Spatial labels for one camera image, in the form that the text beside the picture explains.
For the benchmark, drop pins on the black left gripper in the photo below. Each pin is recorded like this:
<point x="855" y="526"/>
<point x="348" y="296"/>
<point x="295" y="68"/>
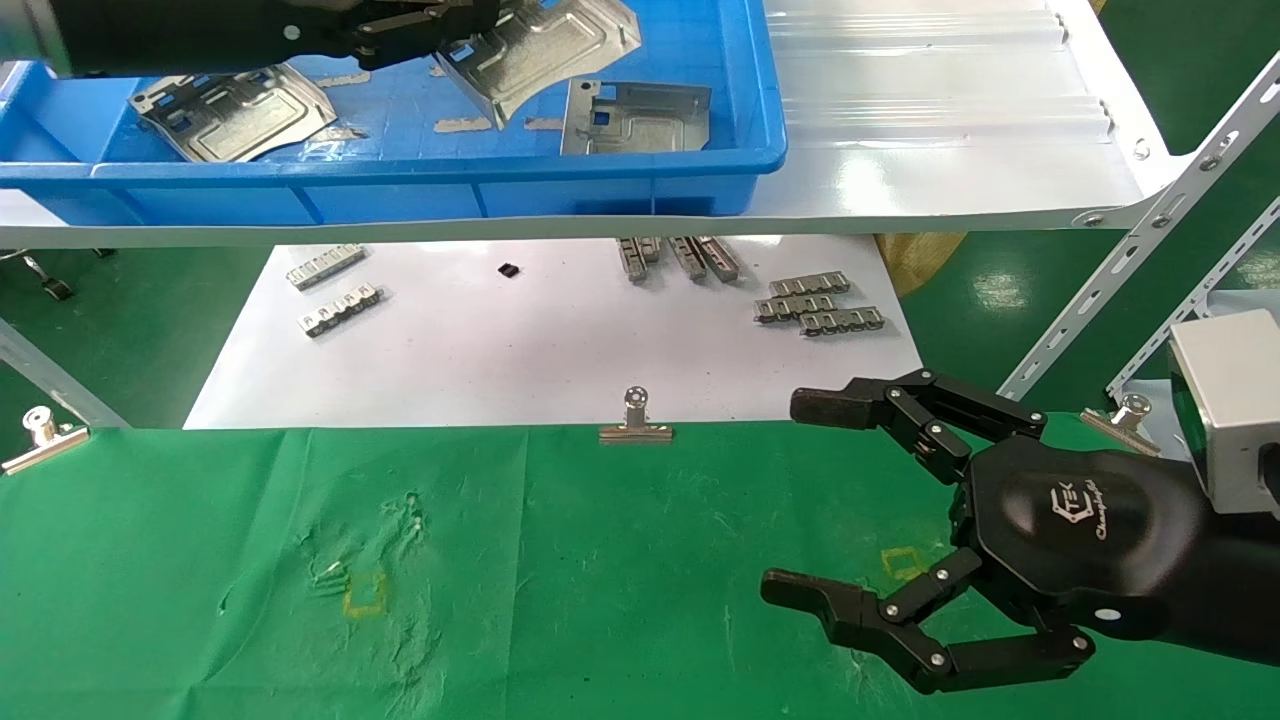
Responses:
<point x="200" y="30"/>

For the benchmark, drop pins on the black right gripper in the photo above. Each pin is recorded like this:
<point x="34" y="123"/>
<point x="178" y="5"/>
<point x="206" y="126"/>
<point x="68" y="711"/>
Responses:
<point x="1080" y="540"/>

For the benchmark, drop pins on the sheet metal bracket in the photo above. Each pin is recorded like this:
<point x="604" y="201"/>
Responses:
<point x="545" y="55"/>
<point x="240" y="110"/>

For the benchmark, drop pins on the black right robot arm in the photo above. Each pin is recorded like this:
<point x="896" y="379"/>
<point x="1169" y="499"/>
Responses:
<point x="1240" y="580"/>

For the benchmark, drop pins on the grey tape strip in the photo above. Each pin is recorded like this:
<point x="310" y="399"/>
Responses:
<point x="464" y="125"/>
<point x="345" y="79"/>
<point x="545" y="124"/>

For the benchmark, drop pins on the crumpled clear tape piece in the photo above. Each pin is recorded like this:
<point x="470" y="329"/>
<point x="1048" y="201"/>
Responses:
<point x="340" y="133"/>

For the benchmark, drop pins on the blue plastic tray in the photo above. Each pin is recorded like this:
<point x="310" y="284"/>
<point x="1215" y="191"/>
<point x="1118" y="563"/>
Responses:
<point x="400" y="190"/>

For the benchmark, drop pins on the small slotted metal strip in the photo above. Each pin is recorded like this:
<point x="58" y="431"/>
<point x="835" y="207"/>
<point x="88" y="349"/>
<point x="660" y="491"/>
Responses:
<point x="705" y="258"/>
<point x="326" y="265"/>
<point x="635" y="258"/>
<point x="795" y="308"/>
<point x="810" y="285"/>
<point x="842" y="321"/>
<point x="342" y="309"/>

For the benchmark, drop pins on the silver binder clip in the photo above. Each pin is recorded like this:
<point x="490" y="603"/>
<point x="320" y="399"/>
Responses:
<point x="42" y="440"/>
<point x="636" y="430"/>
<point x="1125" y="420"/>

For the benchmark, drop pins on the flat sheet metal plate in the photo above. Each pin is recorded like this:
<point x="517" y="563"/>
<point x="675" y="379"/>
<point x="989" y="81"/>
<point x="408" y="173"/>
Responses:
<point x="640" y="125"/>

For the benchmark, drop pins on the small black plastic piece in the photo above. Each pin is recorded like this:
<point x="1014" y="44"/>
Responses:
<point x="509" y="270"/>

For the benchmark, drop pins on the yellow brown bag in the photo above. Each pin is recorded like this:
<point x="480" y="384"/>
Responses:
<point x="920" y="260"/>

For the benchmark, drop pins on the green table cloth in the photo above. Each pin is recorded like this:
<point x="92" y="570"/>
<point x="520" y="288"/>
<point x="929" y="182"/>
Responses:
<point x="560" y="580"/>

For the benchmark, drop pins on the white paper sheet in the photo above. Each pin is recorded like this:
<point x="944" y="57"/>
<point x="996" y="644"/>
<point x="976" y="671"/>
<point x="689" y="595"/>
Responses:
<point x="520" y="350"/>

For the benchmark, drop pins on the white shelf board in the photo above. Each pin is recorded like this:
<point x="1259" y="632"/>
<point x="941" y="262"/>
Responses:
<point x="920" y="160"/>

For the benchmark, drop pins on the white slotted angle beam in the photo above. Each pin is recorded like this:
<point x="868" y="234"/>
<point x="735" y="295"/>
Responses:
<point x="1200" y="300"/>
<point x="1150" y="230"/>

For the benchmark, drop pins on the black caster wheel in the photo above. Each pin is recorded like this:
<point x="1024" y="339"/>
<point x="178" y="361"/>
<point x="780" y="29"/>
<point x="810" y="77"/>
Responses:
<point x="55" y="288"/>

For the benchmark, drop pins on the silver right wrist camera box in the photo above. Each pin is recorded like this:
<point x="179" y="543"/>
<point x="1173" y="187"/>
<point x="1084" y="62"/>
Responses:
<point x="1235" y="400"/>

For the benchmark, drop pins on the grey metal frame leg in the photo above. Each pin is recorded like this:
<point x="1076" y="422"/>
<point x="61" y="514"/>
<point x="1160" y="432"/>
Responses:
<point x="60" y="385"/>

